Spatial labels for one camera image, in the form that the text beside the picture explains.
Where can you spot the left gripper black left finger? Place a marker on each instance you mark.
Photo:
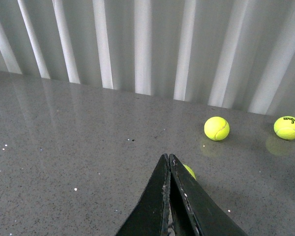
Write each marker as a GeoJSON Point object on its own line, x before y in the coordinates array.
{"type": "Point", "coordinates": [150, 216]}

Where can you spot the grey pleated curtain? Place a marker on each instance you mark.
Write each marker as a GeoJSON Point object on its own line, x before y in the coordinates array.
{"type": "Point", "coordinates": [237, 54]}

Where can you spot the tennis ball plain seam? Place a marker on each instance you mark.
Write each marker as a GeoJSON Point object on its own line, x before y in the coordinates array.
{"type": "Point", "coordinates": [216, 128]}

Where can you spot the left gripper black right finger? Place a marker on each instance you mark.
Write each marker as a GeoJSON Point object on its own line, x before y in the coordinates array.
{"type": "Point", "coordinates": [194, 212]}

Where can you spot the tennis ball front left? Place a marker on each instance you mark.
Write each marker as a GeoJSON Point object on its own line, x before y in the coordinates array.
{"type": "Point", "coordinates": [190, 171]}

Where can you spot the tennis ball Wilson 3 logo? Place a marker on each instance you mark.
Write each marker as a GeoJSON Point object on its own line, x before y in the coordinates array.
{"type": "Point", "coordinates": [284, 127]}

